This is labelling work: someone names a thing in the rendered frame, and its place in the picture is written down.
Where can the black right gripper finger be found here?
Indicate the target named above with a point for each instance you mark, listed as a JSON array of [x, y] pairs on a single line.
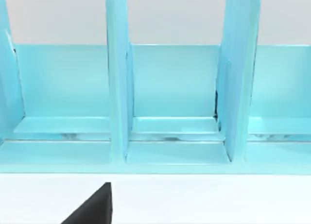
[[98, 207]]

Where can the light blue rack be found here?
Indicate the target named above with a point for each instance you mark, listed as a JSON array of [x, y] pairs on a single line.
[[170, 88]]

